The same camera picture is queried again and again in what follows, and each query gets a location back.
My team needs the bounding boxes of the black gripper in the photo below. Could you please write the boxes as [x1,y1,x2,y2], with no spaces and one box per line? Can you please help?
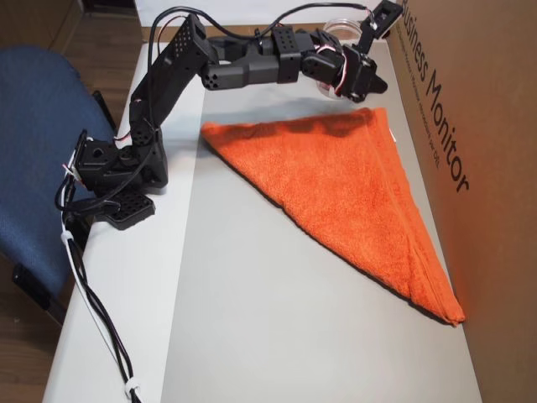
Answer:
[337,44,389,104]

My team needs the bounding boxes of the orange terry towel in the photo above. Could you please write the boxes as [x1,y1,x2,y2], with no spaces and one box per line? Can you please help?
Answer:
[200,107,466,327]

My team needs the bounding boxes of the clear plastic jar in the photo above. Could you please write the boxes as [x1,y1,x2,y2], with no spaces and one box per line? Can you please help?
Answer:
[316,16,364,101]

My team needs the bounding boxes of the brown cardboard back panel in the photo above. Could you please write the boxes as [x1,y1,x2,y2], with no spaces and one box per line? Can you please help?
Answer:
[140,18,326,44]

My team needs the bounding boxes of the brown cardboard monitor box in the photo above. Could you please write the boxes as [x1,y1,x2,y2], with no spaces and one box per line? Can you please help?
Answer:
[389,0,537,403]

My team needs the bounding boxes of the black perforated base clamp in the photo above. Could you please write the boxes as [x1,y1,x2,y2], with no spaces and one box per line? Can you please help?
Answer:
[104,191,157,231]

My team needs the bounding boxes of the blue fabric chair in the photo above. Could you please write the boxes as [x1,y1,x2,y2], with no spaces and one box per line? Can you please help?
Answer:
[0,44,119,325]

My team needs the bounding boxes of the black square wrist camera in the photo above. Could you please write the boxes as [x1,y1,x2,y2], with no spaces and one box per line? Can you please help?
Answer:
[367,2,404,42]

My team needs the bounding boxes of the black camera cable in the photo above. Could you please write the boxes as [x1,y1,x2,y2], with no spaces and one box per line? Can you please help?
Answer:
[149,3,374,47]

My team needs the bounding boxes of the black power cable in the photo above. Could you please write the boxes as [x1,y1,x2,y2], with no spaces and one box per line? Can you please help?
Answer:
[62,226,138,403]
[54,175,144,403]

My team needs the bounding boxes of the white cable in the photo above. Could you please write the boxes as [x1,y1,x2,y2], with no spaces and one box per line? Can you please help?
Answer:
[60,167,132,384]

